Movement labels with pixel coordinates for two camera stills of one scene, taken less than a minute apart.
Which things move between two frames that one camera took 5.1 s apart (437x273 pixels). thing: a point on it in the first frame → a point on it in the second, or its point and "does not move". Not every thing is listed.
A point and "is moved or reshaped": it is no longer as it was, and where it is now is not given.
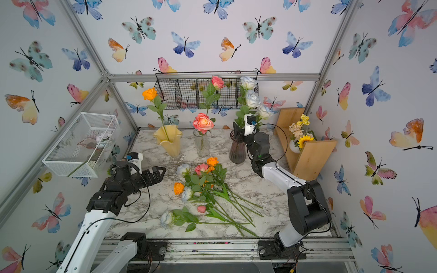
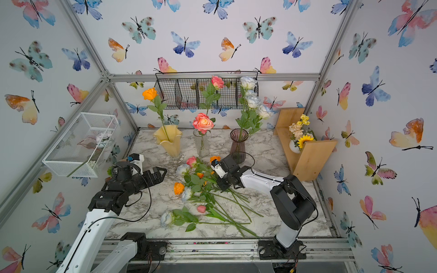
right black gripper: (239, 133) → (221, 185)
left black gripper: (157, 178) does not move
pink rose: (212, 94) does not move
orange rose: (151, 94) does not move
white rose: (184, 169) is moved or reshaped
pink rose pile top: (203, 123) does not move
